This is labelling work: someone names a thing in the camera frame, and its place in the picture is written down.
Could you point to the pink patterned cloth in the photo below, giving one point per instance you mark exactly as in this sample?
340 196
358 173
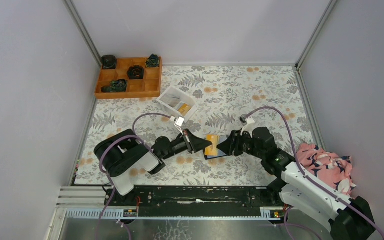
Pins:
333 170

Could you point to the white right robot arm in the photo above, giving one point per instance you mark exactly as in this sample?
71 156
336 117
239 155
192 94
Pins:
345 218

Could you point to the slotted white cable duct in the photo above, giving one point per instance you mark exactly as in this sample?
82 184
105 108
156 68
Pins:
172 213

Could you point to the dark green rolled item front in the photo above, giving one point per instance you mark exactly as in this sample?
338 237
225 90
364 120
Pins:
115 86

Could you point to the orange compartment tray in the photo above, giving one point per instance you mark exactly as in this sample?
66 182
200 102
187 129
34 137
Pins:
141 80

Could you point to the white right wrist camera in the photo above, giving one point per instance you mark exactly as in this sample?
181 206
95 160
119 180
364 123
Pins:
248 124

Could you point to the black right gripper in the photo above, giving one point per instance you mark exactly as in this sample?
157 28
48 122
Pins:
233 142

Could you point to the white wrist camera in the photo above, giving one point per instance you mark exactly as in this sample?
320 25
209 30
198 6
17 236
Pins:
248 124
178 123

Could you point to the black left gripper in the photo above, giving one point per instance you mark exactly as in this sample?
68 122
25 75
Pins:
193 144

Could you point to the floral paper table mat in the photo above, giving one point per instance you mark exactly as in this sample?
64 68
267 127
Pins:
223 94

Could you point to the white plastic card box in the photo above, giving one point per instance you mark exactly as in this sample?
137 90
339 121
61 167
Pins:
172 98

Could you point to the orange gold card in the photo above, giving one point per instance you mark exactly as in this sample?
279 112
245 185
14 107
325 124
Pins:
212 150

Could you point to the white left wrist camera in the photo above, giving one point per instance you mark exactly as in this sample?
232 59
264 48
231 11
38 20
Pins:
178 123

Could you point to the black metal base rail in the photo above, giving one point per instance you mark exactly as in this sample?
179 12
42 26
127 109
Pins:
196 197

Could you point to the black red rolled item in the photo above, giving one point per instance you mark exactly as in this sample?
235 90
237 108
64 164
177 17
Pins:
135 72

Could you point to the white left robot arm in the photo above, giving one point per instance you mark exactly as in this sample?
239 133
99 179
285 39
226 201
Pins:
119 154

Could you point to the dark green rolled item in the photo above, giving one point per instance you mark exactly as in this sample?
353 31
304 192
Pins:
115 86
153 61

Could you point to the orange card in box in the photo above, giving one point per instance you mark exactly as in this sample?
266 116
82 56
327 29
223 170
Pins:
184 109

